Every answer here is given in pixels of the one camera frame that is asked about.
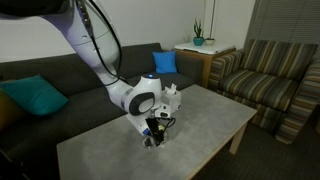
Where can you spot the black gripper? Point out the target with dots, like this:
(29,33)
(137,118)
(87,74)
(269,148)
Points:
(154,126)

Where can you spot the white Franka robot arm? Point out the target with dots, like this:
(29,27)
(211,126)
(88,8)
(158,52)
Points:
(96,46)

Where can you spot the grey tissue box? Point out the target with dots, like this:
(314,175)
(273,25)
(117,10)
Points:
(175,98)

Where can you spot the blue pillow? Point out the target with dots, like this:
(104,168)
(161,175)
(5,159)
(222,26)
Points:
(165,62)

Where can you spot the light wooden table leg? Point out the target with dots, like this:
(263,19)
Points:
(237,140)

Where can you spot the wooden side table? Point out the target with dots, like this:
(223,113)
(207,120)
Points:
(200,65)

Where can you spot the white tray board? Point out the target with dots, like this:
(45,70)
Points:
(203,48)

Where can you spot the teal pot with plant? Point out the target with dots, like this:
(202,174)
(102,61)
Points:
(198,40)

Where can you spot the dark grey patterned sofa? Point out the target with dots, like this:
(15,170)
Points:
(50,133)

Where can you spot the small beige plant pot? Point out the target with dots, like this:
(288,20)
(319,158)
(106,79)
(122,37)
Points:
(209,42)

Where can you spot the striped armchair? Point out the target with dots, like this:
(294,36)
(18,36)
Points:
(263,83)

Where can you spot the teal pillow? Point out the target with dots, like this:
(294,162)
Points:
(33,95)

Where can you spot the yellow pillow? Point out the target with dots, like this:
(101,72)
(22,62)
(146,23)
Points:
(8,111)

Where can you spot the beige slatted closet doors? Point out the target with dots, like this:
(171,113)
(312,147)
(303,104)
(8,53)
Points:
(286,20)

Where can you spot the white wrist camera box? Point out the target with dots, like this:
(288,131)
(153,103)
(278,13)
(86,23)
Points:
(163,111)

